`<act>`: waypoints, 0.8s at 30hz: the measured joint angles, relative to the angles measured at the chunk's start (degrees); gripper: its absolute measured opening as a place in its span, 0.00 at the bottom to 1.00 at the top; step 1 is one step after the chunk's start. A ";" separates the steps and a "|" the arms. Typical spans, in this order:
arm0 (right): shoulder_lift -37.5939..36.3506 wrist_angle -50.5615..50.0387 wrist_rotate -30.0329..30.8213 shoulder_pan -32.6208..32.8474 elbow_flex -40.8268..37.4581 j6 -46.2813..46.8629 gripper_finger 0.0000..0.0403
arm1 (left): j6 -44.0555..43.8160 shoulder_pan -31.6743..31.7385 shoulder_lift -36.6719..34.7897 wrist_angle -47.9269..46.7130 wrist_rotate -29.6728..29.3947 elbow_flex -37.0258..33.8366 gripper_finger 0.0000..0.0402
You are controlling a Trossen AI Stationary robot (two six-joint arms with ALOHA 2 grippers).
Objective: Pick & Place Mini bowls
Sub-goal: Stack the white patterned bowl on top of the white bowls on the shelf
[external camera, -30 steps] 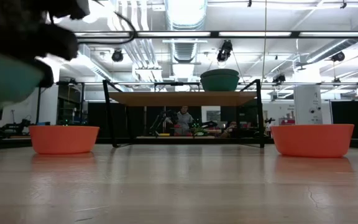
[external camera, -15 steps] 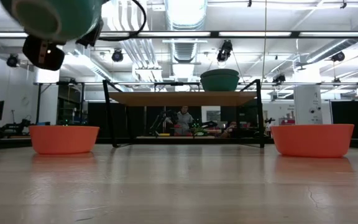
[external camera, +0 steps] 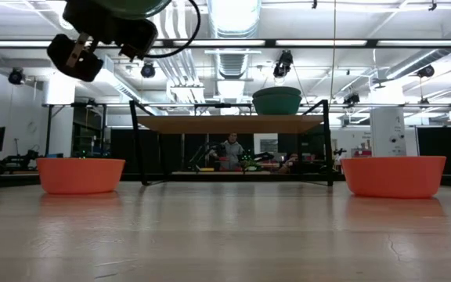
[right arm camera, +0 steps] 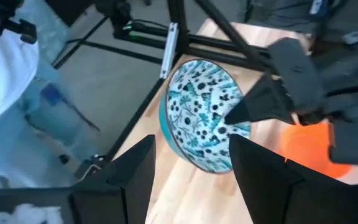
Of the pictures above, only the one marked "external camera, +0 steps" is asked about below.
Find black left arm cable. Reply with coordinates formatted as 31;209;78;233
145;0;202;60

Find silver ventilation duct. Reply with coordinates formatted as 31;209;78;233
207;0;262;80

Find wooden riser shelf black frame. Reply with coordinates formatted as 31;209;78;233
128;99;334;187

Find orange mini bowl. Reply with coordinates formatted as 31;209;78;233
36;157;126;196
341;155;448;200

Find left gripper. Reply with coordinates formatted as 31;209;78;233
46;0;160;83

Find person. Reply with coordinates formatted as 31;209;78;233
209;132;246;172

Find black ceiling spotlight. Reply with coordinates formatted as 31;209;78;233
416;64;436;79
272;49;294;79
7;67;25;85
342;92;362;107
139;61;157;79

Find black overhead crossbar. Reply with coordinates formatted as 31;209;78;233
0;38;451;49

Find teal patterned mini bowl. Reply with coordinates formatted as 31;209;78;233
251;86;302;99
251;95;303;116

